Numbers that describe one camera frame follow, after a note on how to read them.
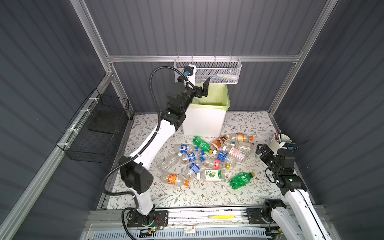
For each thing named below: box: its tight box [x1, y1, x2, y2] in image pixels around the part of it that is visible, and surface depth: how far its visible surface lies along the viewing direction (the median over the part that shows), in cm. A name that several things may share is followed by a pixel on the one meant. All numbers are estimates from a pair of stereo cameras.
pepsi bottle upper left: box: [174, 144, 199, 153], surface depth 96 cm
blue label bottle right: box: [212, 150, 238, 164], surface depth 92 cm
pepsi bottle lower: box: [184, 163, 205, 179], surface depth 88 cm
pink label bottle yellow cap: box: [204, 159, 231, 170], surface depth 91 cm
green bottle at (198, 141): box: [192, 136, 212, 152], surface depth 98 cm
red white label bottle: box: [222, 145, 248, 161], surface depth 95 cm
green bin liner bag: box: [189, 83, 231, 112], surface depth 96 cm
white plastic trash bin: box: [182, 104, 227, 138], surface depth 94 cm
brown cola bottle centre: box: [211, 134, 230, 151], surface depth 99 cm
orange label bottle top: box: [232, 133, 255, 143], surface depth 104 cm
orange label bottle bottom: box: [161, 173, 190, 186], surface depth 84 cm
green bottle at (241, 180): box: [229, 172, 255, 190], surface depth 85 cm
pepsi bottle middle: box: [177, 152, 206, 163], surface depth 93 cm
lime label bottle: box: [197, 169, 229, 182], surface depth 86 cm
